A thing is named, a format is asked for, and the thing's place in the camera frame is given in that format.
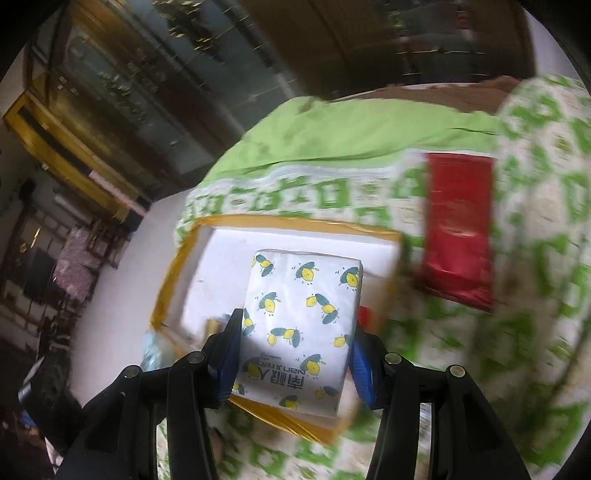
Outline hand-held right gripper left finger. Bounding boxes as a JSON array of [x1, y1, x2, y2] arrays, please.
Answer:
[[54, 308, 245, 480]]

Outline red packet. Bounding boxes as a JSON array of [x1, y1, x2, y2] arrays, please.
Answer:
[[422, 153, 498, 313]]

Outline glass display cabinet, yellow frame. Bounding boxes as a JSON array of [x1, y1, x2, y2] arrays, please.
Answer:
[[4, 0, 537, 219]]

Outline green printed quilt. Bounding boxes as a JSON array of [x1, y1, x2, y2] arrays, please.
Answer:
[[154, 76, 591, 480]]

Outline dark wooden furniture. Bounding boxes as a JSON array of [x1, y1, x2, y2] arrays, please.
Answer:
[[0, 178, 137, 370]]

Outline black object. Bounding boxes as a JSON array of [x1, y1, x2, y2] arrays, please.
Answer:
[[18, 364, 86, 446]]

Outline white foam box yellow tape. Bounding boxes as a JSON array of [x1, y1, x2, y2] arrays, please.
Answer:
[[150, 213, 405, 446]]

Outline lemon print tissue pack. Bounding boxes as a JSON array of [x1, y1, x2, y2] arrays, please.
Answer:
[[231, 249, 363, 419]]

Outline clear plastic bag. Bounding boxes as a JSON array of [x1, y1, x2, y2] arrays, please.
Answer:
[[140, 329, 186, 371]]

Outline pink patterned cloth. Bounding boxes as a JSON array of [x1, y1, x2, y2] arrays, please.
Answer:
[[52, 228, 108, 303]]

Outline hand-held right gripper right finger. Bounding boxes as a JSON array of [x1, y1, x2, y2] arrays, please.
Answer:
[[350, 322, 532, 480]]

